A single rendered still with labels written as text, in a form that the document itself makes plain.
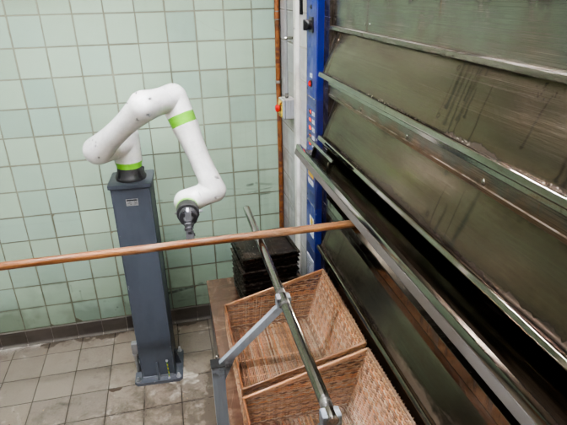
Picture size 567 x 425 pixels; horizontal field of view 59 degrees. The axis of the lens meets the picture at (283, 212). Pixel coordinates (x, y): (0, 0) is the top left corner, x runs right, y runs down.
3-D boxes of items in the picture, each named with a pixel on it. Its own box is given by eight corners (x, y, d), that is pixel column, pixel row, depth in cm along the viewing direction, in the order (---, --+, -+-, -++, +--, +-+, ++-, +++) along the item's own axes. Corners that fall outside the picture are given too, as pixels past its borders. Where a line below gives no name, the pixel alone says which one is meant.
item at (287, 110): (291, 114, 273) (291, 95, 269) (295, 118, 264) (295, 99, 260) (278, 115, 271) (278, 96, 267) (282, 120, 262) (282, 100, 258)
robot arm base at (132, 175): (120, 166, 263) (118, 155, 260) (149, 164, 265) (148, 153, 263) (113, 184, 239) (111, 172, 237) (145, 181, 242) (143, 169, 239)
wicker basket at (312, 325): (324, 315, 244) (325, 266, 233) (366, 400, 194) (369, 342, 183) (224, 330, 235) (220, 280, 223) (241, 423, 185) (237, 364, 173)
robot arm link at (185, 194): (180, 212, 228) (169, 191, 223) (205, 201, 228) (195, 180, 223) (180, 224, 215) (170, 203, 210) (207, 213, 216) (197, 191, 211)
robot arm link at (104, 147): (72, 147, 225) (131, 86, 192) (100, 138, 238) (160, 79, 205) (87, 173, 226) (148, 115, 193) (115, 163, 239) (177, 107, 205)
